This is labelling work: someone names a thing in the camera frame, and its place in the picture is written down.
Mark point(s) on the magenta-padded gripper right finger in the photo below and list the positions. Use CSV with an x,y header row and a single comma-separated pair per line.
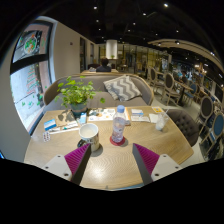
x,y
160,165

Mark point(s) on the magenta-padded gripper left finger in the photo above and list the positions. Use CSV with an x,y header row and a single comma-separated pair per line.
x,y
63,165

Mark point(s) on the clear blue-capped water bottle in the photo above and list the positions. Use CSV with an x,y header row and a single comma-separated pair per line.
x,y
118,126

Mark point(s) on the playing cards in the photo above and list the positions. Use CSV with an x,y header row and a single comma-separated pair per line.
x,y
46,136

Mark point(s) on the small blue box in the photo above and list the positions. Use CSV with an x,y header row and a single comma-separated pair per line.
x,y
50,125

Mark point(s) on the clear plastic cup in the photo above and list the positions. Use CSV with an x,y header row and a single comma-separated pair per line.
x,y
161,121

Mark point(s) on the dark tufted armchair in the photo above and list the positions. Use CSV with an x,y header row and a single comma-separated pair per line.
x,y
185,126

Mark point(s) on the white paper napkin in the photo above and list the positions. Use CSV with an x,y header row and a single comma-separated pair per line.
x,y
153,118

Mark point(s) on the brown cardboard card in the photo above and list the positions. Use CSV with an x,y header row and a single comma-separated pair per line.
x,y
66,117

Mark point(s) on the small light blue carton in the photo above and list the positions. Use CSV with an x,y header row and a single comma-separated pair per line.
x,y
83,118

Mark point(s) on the flat round red coaster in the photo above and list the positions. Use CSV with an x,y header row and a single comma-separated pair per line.
x,y
113,143

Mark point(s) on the yellow square card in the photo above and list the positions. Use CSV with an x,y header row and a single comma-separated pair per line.
x,y
157,109

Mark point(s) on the small blue white pack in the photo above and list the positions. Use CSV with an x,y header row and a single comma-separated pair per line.
x,y
137,112

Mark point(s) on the white and orange box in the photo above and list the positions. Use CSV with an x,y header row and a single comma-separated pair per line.
x,y
128,116

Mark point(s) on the white printed brochure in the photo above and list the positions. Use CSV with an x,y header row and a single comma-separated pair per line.
x,y
101,115

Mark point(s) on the group of wooden chairs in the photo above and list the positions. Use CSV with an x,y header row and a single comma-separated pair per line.
x,y
205,110

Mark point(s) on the green potted plant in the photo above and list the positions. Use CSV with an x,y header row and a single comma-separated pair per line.
x,y
76,93

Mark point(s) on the grey white zigzag cushion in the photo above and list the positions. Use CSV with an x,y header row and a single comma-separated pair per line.
x,y
122,88

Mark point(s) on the grey curved sofa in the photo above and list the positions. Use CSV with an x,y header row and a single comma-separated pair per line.
x,y
100,81

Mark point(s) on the dark-framed decorated window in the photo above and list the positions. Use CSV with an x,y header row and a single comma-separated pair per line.
x,y
30,80

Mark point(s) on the person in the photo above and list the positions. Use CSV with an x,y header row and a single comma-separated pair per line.
x,y
104,66

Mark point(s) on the ceiling lights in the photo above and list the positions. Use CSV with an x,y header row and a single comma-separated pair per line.
x,y
165,5

